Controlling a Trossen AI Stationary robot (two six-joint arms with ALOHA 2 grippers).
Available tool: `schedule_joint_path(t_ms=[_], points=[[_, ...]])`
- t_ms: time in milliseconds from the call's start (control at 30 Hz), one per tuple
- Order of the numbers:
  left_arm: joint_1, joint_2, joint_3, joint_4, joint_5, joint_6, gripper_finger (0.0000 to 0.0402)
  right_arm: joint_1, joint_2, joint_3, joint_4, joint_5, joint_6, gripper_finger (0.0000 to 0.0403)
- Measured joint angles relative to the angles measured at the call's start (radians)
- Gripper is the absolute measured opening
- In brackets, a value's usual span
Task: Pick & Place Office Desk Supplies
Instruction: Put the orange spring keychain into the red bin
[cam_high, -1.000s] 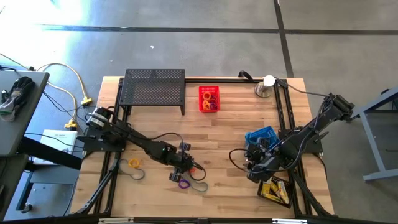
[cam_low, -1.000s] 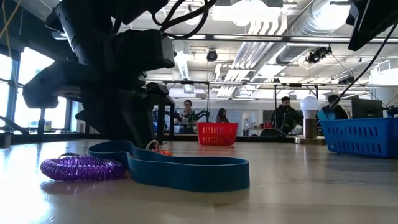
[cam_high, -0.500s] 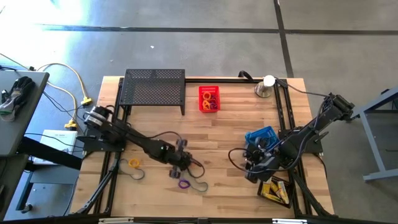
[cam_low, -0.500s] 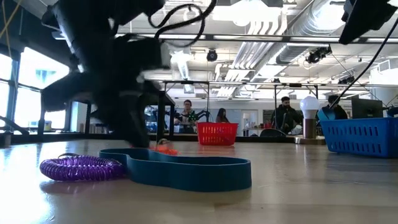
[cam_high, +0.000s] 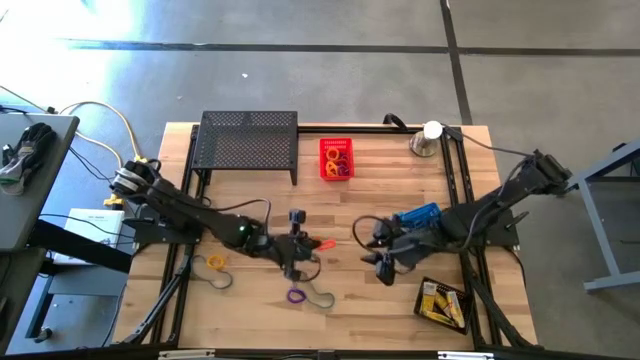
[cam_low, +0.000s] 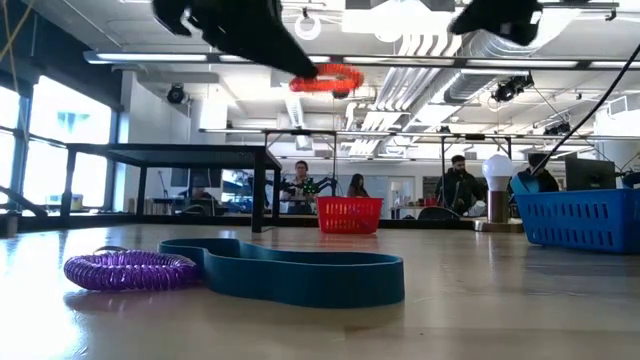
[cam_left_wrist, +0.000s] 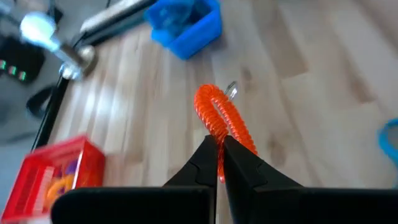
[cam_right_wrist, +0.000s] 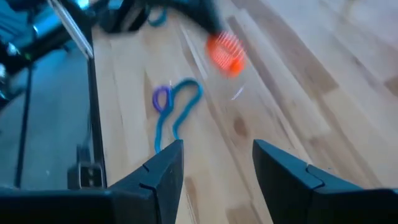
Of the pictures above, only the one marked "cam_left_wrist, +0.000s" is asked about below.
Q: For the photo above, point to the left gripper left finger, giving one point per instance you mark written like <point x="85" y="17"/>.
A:
<point x="140" y="205"/>

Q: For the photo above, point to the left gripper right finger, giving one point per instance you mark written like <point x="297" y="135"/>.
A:
<point x="311" y="205"/>

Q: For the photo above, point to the purple coil wristband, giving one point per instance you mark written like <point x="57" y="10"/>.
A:
<point x="71" y="166"/>

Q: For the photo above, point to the orange coil wristband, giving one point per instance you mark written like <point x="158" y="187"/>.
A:
<point x="62" y="182"/>
<point x="211" y="118"/>

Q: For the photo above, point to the red plastic basket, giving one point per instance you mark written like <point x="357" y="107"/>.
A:
<point x="90" y="165"/>

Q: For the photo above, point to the blue plastic basket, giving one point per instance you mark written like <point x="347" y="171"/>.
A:
<point x="199" y="40"/>

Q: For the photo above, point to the table lamp with white bulb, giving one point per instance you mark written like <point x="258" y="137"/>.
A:
<point x="37" y="28"/>

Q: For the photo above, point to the black aluminium table frame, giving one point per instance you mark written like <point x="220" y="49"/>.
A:
<point x="51" y="112"/>

